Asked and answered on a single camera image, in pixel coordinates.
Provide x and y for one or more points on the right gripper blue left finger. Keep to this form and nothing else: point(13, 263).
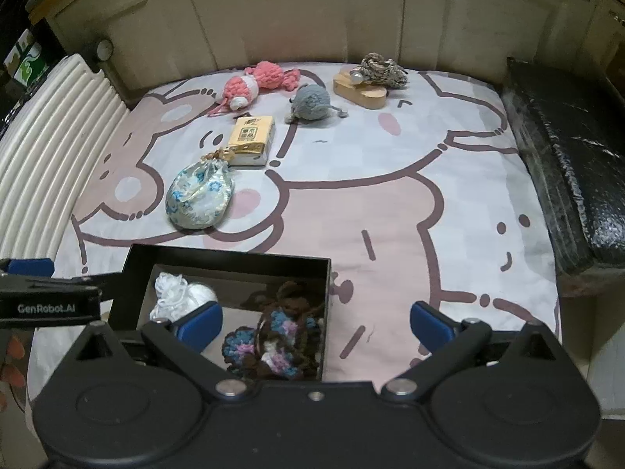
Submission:
point(178, 346)

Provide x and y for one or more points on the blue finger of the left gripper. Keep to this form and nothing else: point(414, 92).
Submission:
point(30, 267)

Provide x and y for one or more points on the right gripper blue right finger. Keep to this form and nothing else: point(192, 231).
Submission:
point(453, 347)

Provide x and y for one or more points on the black storage box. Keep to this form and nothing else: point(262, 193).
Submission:
point(238, 279)

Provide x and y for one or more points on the blue floral silk pouch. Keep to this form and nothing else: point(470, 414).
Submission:
point(200, 194)

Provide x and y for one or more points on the yellow tissue pack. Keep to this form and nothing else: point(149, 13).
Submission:
point(250, 141)

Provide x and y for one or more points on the pink crochet doll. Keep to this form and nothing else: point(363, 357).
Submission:
point(243, 89)

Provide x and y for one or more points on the grey crochet mouse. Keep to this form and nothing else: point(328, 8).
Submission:
point(312, 103)

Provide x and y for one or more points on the brown blue crochet flower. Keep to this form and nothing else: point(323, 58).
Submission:
point(284, 344)

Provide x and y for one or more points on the white ribbed suitcase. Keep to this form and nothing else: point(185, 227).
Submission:
point(49, 152)

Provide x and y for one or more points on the cartoon bear bed sheet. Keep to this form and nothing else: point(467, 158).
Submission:
point(426, 199)

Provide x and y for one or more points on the green white box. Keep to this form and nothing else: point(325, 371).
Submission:
point(24, 63)

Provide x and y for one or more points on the wooden block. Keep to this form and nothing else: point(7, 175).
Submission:
point(367, 96)

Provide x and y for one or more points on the beige cabinet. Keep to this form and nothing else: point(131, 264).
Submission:
point(159, 41)

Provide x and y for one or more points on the brown grey knitted ornament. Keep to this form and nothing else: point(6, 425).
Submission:
point(379, 70)

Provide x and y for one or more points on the white drawstring pouch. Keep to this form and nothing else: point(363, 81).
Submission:
point(177, 297)

